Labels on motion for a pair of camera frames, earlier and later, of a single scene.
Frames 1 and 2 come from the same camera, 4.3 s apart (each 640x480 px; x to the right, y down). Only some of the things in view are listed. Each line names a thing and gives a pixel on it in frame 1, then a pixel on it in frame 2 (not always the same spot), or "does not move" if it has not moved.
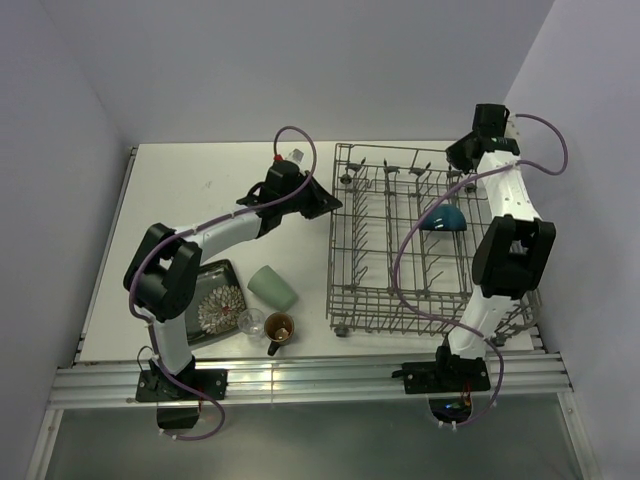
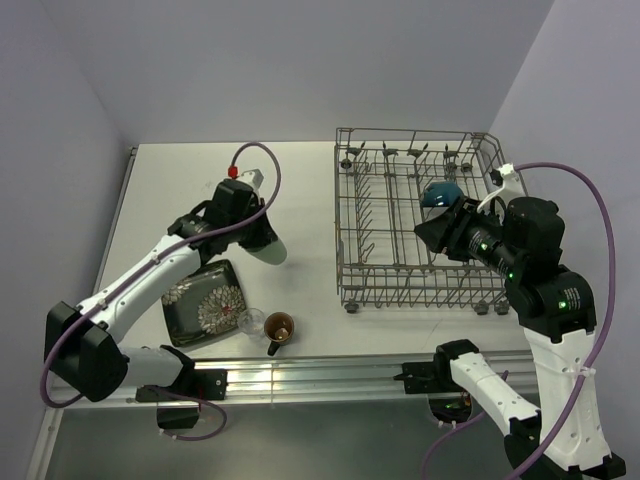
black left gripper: (321, 202) → (264, 236)
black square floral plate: (219, 303) does not move
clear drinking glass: (251, 322) does not move
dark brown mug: (278, 329) does not move
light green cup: (267, 285) → (273, 254)
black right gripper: (453, 154) → (449, 227)
